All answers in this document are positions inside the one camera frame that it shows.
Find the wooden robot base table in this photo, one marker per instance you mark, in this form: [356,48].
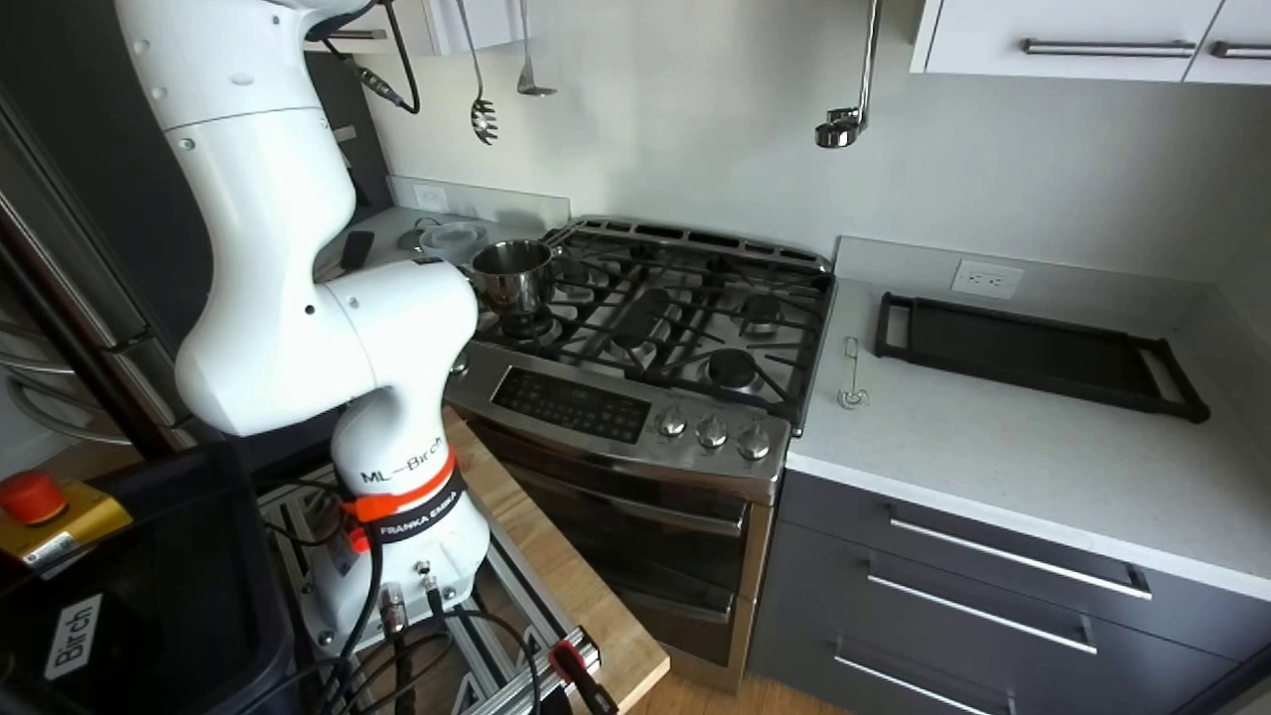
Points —
[537,636]

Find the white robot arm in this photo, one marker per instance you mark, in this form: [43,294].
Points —
[275,342]

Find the stainless steel gas stove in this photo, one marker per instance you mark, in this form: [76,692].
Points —
[643,323]

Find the small steel pot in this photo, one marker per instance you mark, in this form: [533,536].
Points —
[514,275]

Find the hanging slotted spoon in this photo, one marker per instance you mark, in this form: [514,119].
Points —
[481,114]

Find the dark lower drawer cabinet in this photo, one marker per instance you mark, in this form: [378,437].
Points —
[901,609]

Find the black griddle tray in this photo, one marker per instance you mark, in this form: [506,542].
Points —
[1044,354]

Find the white upper cabinet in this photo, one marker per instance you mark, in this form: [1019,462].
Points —
[1147,41]

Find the red emergency stop button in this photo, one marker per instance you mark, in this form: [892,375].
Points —
[35,497]

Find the white wall outlet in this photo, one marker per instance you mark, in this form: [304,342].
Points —
[990,278]

